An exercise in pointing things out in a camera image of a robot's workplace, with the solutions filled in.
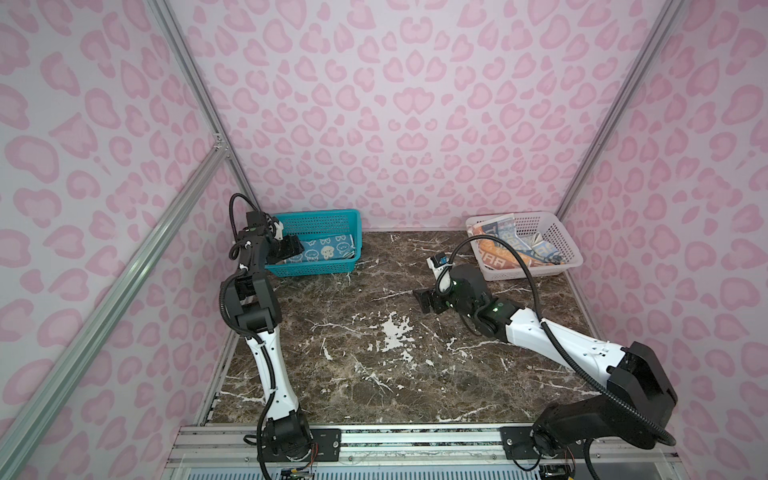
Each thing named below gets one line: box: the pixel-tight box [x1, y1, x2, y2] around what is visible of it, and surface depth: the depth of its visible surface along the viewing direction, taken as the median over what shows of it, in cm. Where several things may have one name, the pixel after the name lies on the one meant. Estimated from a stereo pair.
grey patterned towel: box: [470, 214, 565, 268], surface depth 113 cm
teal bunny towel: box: [287, 234, 355, 262], surface depth 112 cm
